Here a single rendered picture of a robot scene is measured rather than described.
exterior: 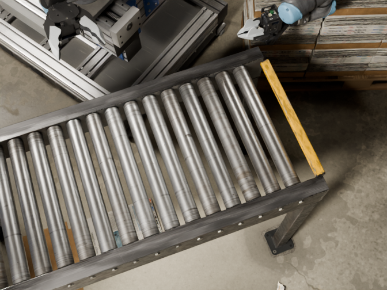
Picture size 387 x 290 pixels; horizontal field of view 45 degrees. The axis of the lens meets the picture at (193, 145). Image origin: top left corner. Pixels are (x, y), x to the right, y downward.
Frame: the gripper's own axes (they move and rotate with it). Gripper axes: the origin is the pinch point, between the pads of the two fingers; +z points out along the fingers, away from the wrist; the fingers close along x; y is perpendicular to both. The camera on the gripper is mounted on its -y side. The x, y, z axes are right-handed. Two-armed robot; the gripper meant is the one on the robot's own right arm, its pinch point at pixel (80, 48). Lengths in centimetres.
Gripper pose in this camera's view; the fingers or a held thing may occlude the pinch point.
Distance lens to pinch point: 114.6
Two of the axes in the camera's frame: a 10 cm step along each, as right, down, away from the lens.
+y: -1.0, 4.5, 8.9
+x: -8.8, 3.7, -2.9
